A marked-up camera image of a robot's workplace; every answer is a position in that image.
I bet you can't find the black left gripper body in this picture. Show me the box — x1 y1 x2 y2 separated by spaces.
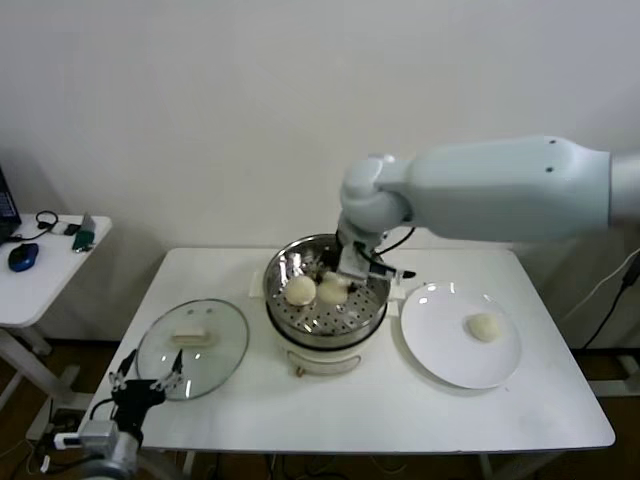
110 378 169 436

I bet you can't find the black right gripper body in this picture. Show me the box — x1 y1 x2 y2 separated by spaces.
319 244 344 274

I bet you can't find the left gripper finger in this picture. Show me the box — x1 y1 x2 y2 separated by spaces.
152 348 185 391
108 348 139 392

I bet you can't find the white steamed baozi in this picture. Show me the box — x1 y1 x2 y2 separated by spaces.
465 313 501 345
317 273 350 305
283 276 317 307

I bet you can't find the glass lid with cream handle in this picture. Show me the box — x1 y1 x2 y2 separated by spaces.
135 298 250 402

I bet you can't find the stainless steel steamer basket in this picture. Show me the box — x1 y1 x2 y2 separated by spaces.
248 232 404 346

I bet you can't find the black floor power strip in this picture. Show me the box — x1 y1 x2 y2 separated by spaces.
49 408 82 442

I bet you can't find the cream electric cooker pot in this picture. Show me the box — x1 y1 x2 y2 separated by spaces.
248 272 404 376

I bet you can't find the white round plate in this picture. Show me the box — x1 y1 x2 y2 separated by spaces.
398 280 522 390

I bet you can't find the white side table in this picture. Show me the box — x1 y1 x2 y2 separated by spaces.
0 215 112 416

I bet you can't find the green circuit board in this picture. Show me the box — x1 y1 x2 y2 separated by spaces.
69 213 97 255

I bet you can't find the blue computer mouse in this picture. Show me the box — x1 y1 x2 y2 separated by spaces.
6 243 40 274

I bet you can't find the black laptop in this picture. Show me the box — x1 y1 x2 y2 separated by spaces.
0 167 23 246

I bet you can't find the white stand base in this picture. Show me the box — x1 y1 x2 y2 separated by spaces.
582 349 640 397

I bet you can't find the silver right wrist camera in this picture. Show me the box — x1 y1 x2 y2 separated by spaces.
338 243 374 279

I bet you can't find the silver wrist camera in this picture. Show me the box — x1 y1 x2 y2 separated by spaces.
78 420 119 447
338 243 374 279

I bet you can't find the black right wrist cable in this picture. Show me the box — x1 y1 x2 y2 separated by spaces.
369 227 417 280

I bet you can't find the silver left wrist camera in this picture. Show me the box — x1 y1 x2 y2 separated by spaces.
78 420 119 447

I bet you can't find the black coiled cable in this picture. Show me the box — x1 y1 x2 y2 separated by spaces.
9 211 60 244

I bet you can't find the white wall cable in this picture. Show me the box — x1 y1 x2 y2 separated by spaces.
562 247 640 321

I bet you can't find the black power cable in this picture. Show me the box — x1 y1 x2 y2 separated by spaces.
582 259 640 350

